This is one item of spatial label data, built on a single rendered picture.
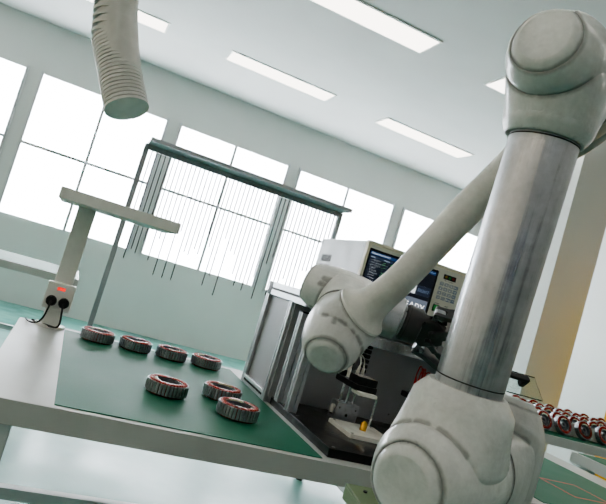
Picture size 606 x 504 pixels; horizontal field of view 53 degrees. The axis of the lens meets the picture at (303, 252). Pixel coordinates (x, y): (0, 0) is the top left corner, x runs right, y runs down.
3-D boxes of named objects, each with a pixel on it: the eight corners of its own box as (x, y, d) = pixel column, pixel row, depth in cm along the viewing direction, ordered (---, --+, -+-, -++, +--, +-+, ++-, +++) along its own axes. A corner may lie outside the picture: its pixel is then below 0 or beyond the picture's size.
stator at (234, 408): (263, 427, 155) (267, 413, 156) (222, 420, 151) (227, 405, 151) (247, 413, 165) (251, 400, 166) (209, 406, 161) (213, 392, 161)
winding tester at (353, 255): (467, 339, 200) (483, 279, 201) (351, 304, 185) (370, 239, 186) (406, 321, 236) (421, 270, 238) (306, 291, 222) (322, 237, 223)
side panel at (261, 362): (271, 403, 192) (300, 304, 194) (262, 401, 191) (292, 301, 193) (248, 381, 218) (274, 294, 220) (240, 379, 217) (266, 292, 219)
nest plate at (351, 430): (396, 448, 169) (397, 443, 169) (349, 438, 164) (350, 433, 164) (372, 431, 183) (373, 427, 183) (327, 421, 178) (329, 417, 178)
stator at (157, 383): (180, 391, 168) (184, 378, 168) (189, 403, 158) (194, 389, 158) (140, 383, 163) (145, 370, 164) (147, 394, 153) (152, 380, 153)
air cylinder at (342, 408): (354, 424, 186) (360, 406, 187) (333, 419, 184) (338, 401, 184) (348, 419, 191) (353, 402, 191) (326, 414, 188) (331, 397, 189)
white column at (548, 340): (534, 492, 543) (629, 141, 564) (494, 484, 528) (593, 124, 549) (498, 471, 590) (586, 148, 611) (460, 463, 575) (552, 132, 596)
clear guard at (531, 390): (542, 401, 176) (548, 381, 176) (476, 383, 168) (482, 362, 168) (474, 375, 206) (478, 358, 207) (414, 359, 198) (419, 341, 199)
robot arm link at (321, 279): (367, 318, 131) (359, 349, 119) (300, 290, 132) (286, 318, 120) (386, 276, 126) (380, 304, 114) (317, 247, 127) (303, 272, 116)
